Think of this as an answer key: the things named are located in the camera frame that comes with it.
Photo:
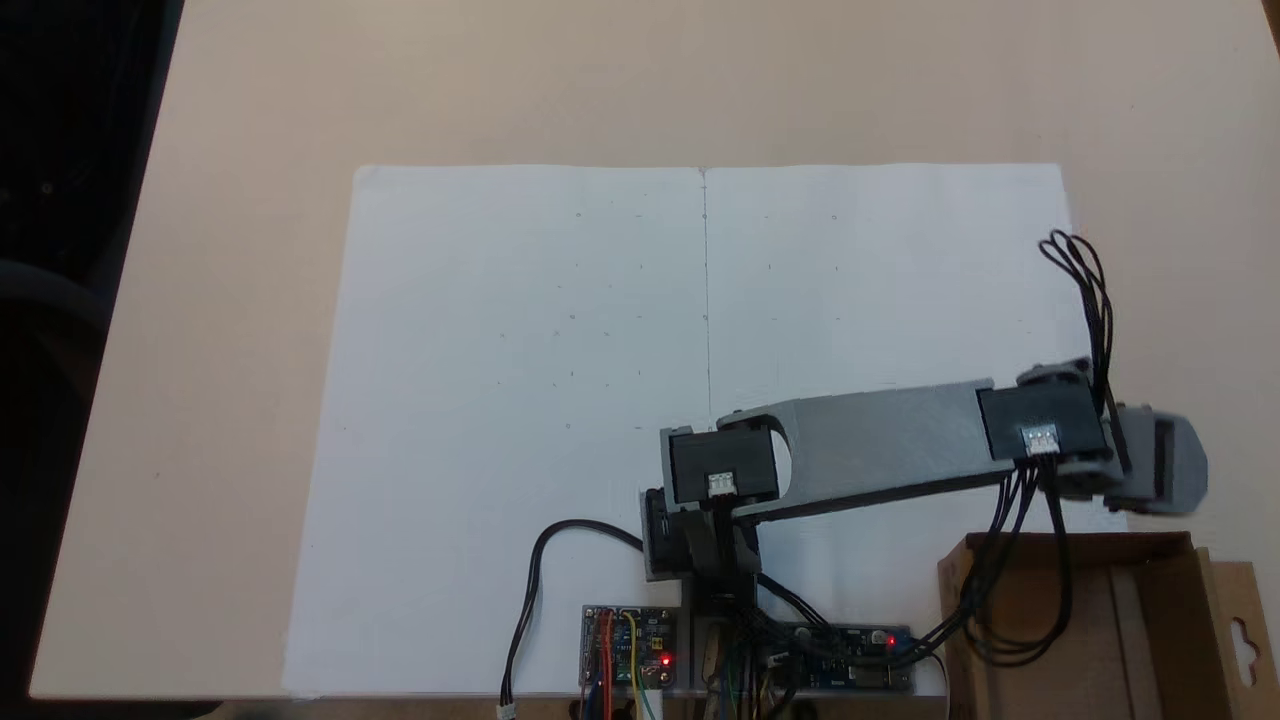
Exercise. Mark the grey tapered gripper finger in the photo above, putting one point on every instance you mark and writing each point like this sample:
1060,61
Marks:
1190,470

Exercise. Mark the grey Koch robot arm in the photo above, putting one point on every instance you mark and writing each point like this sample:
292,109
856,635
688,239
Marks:
880,440

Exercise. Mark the brown cardboard box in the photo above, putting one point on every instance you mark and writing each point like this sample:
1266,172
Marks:
1150,620

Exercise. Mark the white paper sheet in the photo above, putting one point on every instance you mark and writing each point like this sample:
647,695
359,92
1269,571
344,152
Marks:
880,280
450,400

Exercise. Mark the blue circuit board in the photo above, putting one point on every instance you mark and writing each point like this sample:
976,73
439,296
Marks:
850,670

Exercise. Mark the circuit board with red LED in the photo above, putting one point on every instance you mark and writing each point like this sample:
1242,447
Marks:
650,640

